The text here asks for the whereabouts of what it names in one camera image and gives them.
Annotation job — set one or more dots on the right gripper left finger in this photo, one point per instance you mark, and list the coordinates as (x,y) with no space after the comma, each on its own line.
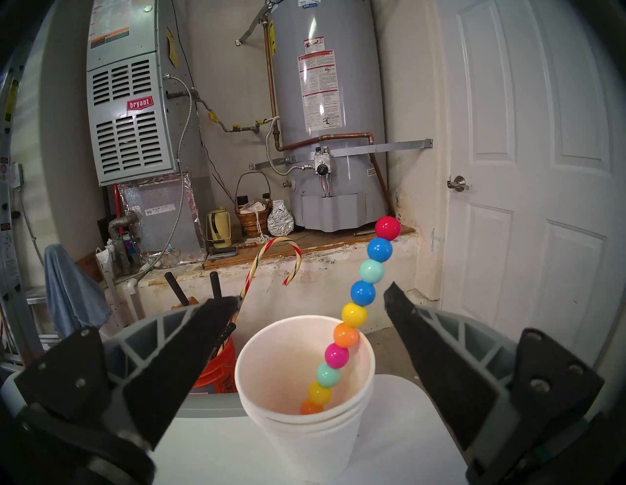
(161,371)

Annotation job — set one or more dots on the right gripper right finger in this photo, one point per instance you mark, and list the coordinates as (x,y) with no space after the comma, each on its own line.
(440,362)

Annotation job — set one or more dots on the colourful bead stack marker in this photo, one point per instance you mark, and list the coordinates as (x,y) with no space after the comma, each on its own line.
(363,293)

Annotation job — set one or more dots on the white paper cup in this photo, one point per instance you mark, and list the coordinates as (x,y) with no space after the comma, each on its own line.
(313,426)
(279,371)

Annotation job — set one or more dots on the orange bucket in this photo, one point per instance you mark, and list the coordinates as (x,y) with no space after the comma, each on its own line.
(220,366)

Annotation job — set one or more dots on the white PVC pipe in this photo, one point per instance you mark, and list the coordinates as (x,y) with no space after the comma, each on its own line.
(133,298)

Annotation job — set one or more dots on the blue cloth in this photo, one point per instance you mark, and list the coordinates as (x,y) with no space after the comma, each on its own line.
(73,293)

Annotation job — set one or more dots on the striped candy cane decoration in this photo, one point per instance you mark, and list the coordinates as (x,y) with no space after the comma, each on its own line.
(251,276)

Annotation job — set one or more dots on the yellow jug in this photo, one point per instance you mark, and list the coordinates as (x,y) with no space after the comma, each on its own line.
(218,227)

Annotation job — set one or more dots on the grey drain pipe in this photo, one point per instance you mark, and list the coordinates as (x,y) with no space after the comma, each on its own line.
(122,220)

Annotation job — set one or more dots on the wooden platform board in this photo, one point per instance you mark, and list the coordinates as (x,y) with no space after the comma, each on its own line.
(332,242)

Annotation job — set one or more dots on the flexible metal conduit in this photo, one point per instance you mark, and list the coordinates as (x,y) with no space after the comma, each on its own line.
(182,186)

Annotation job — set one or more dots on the crumpled aluminium foil bundle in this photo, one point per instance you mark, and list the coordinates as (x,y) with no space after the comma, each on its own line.
(280,220)

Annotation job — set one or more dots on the aluminium extension ladder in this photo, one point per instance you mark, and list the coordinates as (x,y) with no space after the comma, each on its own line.
(7,244)

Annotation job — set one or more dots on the grey Bryant furnace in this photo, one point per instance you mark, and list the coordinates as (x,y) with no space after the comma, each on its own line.
(127,146)

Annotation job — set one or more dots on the white panel door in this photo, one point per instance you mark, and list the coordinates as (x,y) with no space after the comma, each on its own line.
(538,146)

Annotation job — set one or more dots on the gas pipe with yellow valve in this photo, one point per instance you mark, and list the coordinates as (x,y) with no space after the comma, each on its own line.
(239,129)

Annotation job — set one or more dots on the grey water heater tank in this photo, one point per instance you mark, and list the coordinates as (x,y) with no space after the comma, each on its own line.
(352,98)

